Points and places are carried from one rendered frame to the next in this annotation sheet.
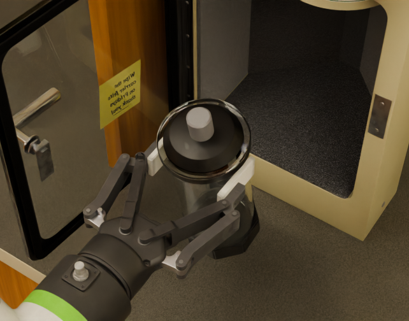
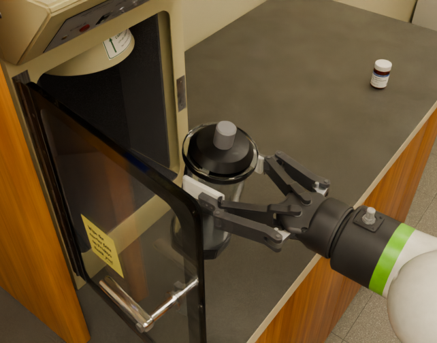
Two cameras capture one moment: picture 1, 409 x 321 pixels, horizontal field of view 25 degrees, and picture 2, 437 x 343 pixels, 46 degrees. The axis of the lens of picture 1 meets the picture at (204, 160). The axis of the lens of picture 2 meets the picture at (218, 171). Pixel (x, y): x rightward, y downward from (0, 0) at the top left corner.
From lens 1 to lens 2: 0.92 m
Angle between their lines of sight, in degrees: 56
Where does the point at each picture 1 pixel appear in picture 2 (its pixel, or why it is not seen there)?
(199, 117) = (227, 126)
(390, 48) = (175, 37)
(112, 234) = (301, 221)
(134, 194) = (259, 207)
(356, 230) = not seen: hidden behind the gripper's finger
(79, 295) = (387, 221)
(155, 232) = (302, 192)
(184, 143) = (233, 154)
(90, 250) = (335, 221)
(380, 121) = (182, 96)
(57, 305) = (401, 233)
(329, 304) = not seen: hidden behind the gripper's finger
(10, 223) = not seen: outside the picture
